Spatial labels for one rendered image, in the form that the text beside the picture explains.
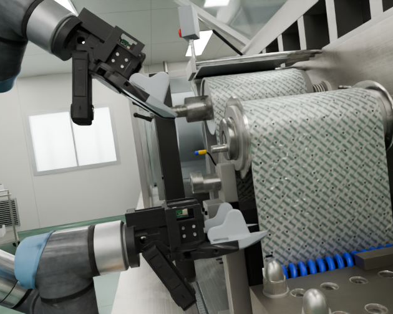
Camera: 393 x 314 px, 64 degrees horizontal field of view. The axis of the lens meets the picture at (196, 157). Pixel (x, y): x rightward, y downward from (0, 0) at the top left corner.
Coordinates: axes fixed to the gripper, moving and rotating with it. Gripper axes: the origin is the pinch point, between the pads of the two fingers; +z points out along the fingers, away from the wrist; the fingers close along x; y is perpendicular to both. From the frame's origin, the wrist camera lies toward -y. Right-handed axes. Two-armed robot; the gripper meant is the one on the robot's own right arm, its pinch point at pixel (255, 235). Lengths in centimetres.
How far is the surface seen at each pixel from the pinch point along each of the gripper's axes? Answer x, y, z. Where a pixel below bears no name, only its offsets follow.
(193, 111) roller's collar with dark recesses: 27.8, 23.5, -3.3
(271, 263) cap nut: -7.6, -1.8, -0.5
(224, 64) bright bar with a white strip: 29.2, 34.4, 6.5
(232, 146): 2.3, 14.7, -1.1
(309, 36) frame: 39, 42, 35
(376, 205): -0.4, 1.4, 21.6
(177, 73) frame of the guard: 102, 49, 2
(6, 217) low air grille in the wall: 554, -73, -289
